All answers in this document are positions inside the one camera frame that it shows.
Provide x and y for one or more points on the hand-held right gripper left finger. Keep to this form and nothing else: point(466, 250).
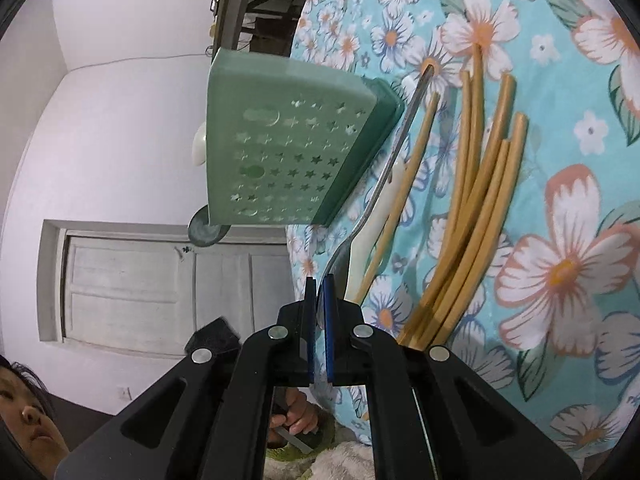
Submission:
point(311, 330)

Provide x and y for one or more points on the person's left hand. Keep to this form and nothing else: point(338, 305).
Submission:
point(302, 412)

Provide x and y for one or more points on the floral teal blanket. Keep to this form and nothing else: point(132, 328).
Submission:
point(550, 35)

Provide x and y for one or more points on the person's head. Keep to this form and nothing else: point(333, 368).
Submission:
point(30, 420)

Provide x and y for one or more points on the bunch of wooden chopsticks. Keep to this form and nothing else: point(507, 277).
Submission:
point(479, 85)

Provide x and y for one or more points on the cream plastic spoon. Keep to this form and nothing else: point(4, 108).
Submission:
point(372, 230)

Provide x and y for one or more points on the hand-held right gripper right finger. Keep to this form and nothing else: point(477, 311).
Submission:
point(330, 330)

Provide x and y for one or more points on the green perforated utensil holder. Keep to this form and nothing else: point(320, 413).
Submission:
point(275, 160)

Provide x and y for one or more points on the white panel door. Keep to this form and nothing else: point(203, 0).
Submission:
point(125, 285)

